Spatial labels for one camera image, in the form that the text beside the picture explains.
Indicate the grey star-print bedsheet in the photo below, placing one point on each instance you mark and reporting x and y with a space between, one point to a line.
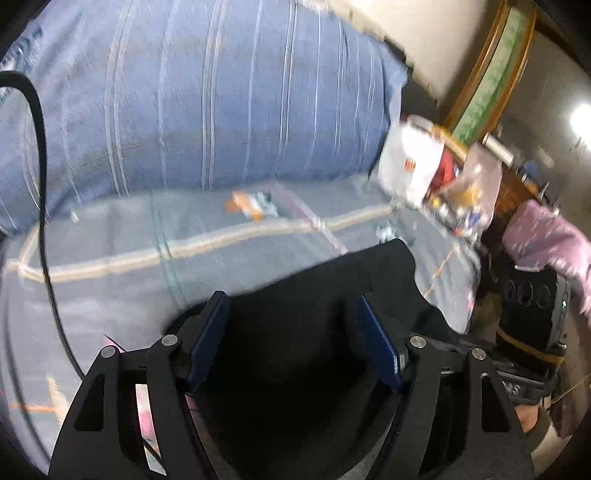
138 277

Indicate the red packet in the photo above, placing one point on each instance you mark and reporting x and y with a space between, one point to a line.
444 168

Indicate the clear plastic bag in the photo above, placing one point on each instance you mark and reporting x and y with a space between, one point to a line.
471 194

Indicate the wood-framed picture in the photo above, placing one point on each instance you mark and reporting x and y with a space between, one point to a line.
491 69

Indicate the blue plaid pillow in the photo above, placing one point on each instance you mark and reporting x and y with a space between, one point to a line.
207 92

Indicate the person's right forearm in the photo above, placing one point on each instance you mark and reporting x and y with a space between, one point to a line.
554 240

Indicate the black pants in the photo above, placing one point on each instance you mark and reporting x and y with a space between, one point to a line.
300 332

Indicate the white roll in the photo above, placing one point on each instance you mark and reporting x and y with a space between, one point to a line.
498 147

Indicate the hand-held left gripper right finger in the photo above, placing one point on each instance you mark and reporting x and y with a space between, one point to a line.
381 346

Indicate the white plastic bag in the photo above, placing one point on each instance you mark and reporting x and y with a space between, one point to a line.
408 161

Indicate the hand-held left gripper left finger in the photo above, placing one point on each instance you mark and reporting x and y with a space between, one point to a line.
210 341

